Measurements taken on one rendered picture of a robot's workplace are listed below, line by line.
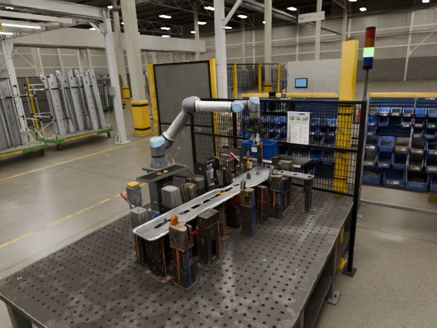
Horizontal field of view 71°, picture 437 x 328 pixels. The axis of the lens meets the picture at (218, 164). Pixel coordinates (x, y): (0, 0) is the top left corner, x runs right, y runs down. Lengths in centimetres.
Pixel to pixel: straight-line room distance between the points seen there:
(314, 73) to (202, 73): 482
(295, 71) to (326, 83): 90
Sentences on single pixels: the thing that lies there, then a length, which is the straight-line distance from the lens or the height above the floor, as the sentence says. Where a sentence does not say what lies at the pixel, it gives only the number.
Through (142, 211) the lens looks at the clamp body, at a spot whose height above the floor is 106.
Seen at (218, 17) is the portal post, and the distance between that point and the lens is 682.
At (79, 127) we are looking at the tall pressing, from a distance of 1005.
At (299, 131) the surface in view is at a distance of 287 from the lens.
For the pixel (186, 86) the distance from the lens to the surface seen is 474.
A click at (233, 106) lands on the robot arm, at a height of 158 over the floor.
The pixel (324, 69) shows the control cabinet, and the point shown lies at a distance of 880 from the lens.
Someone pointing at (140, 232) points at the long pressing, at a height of 100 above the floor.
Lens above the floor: 182
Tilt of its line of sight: 17 degrees down
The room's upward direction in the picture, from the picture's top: 3 degrees counter-clockwise
